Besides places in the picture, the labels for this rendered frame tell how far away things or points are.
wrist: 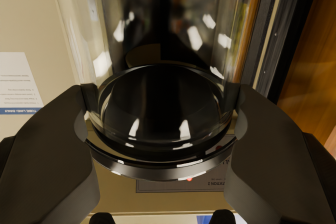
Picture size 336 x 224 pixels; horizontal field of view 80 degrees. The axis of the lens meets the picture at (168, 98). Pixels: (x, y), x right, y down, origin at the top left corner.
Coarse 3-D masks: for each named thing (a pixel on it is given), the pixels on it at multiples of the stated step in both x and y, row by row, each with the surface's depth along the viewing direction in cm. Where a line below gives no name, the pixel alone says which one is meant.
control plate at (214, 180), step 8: (216, 168) 34; (224, 168) 34; (200, 176) 33; (208, 176) 33; (216, 176) 33; (224, 176) 33; (136, 184) 33; (144, 184) 33; (152, 184) 33; (160, 184) 33; (168, 184) 33; (176, 184) 33; (184, 184) 33; (192, 184) 33; (200, 184) 33; (208, 184) 33; (216, 184) 33; (136, 192) 32; (144, 192) 32
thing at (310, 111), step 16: (320, 0) 22; (320, 16) 22; (304, 32) 25; (320, 32) 23; (304, 48) 25; (320, 48) 23; (304, 64) 25; (320, 64) 23; (288, 80) 28; (304, 80) 25; (320, 80) 23; (288, 96) 28; (304, 96) 26; (320, 96) 23; (288, 112) 28; (304, 112) 26; (320, 112) 24; (304, 128) 26; (320, 128) 24
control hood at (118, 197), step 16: (112, 176) 33; (112, 192) 32; (128, 192) 32; (160, 192) 33; (176, 192) 33; (192, 192) 33; (208, 192) 33; (96, 208) 32; (112, 208) 32; (128, 208) 32; (144, 208) 32; (160, 208) 32; (176, 208) 32; (192, 208) 32; (208, 208) 32; (224, 208) 32
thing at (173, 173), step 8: (96, 152) 10; (224, 152) 10; (96, 160) 10; (104, 160) 10; (208, 160) 9; (216, 160) 10; (112, 168) 10; (120, 168) 9; (128, 168) 9; (136, 168) 9; (144, 168) 9; (176, 168) 9; (184, 168) 9; (192, 168) 9; (200, 168) 10; (208, 168) 10; (136, 176) 9; (144, 176) 9; (152, 176) 9; (160, 176) 9; (168, 176) 9; (176, 176) 9; (184, 176) 10
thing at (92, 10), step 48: (96, 0) 6; (144, 0) 6; (192, 0) 6; (240, 0) 7; (96, 48) 7; (144, 48) 7; (192, 48) 7; (240, 48) 8; (96, 96) 9; (144, 96) 8; (192, 96) 8; (96, 144) 10; (144, 144) 9; (192, 144) 10
